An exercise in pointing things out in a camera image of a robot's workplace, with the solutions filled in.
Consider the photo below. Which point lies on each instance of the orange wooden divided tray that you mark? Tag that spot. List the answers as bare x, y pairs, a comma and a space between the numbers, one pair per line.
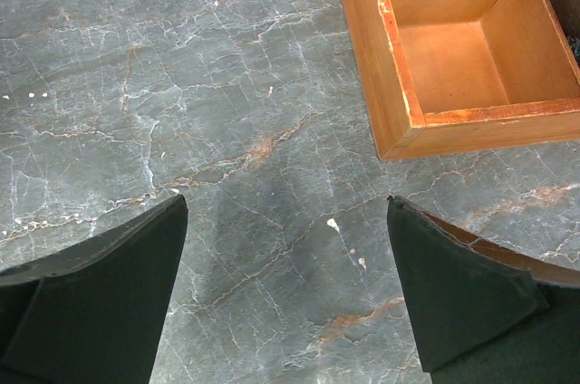
451, 76

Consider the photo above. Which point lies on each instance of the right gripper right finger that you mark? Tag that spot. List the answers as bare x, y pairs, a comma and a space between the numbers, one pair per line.
480, 312

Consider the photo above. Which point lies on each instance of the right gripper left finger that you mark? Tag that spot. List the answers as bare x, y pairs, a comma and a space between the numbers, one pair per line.
94, 311

